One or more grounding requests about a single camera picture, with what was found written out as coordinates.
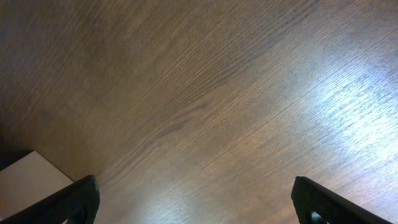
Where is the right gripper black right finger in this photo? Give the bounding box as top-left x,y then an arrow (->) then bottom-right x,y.
291,176 -> 391,224

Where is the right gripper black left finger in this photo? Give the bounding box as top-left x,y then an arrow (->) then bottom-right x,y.
1,175 -> 100,224

